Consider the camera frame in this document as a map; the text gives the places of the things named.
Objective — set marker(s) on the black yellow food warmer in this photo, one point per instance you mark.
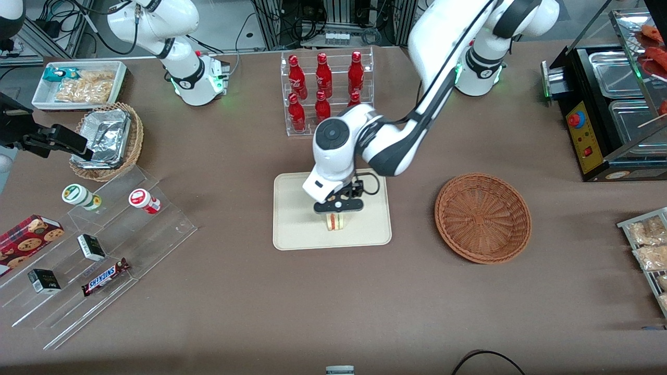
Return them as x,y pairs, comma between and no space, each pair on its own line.
586,130

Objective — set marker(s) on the aluminium foil container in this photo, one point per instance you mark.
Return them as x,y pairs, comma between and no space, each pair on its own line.
104,138

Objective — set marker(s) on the clear acrylic step display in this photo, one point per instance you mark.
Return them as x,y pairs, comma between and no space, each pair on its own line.
156,234

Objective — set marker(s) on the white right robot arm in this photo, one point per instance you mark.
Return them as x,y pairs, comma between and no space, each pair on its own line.
182,73

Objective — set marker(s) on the triangle sandwich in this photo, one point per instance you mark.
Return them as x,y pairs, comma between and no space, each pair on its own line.
336,223

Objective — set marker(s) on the teal snack packet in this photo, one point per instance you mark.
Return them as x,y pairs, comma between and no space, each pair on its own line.
57,74

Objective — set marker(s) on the light wicker basket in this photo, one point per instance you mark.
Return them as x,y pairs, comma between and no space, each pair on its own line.
133,146

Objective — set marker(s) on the steel warmer pan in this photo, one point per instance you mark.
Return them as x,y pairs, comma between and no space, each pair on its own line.
635,122
615,73

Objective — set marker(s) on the white rectangular snack tray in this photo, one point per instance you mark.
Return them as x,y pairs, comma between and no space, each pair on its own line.
47,99

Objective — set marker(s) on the snickers chocolate bar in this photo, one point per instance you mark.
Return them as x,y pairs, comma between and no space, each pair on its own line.
104,277

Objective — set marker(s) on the round brown wicker basket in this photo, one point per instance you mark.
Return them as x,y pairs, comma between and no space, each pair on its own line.
482,219

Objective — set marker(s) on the white power strip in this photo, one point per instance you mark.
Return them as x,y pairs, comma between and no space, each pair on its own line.
337,37

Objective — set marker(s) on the aluminium frame structure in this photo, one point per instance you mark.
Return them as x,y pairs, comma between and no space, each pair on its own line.
292,21

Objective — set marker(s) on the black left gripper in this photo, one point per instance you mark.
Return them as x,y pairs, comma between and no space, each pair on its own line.
357,189

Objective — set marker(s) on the green lidded cup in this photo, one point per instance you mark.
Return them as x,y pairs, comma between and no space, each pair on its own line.
78,195

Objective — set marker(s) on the small black box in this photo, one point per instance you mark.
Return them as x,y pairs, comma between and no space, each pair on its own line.
91,247
44,281

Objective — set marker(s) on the red sausage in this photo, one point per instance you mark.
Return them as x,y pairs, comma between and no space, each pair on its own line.
657,58
652,33

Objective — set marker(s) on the bag of yellow chips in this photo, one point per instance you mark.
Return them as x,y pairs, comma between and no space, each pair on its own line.
88,88

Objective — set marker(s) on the red cola bottle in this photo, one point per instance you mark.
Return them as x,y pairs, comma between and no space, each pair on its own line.
296,73
323,70
322,108
356,70
354,99
296,113

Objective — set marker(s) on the red cookie box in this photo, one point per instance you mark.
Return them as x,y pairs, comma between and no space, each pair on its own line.
26,239

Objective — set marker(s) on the tray of packaged snacks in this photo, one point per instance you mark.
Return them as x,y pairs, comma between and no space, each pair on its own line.
625,225

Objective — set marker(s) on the beige plastic serving tray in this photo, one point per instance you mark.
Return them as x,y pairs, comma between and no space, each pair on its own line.
297,219

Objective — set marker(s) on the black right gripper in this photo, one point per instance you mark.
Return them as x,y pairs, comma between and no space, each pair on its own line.
16,128

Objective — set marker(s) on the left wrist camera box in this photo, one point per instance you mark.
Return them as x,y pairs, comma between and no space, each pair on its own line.
320,185

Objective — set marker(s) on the clear acrylic bottle rack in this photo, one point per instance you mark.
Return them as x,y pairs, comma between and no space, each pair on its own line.
336,88

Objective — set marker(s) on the grey device edge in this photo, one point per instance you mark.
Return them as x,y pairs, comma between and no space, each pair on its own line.
340,370

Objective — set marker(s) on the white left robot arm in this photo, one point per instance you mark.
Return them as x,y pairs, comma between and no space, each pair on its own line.
443,31

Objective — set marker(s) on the red lidded cup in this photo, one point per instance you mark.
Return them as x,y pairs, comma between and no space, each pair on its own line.
143,200

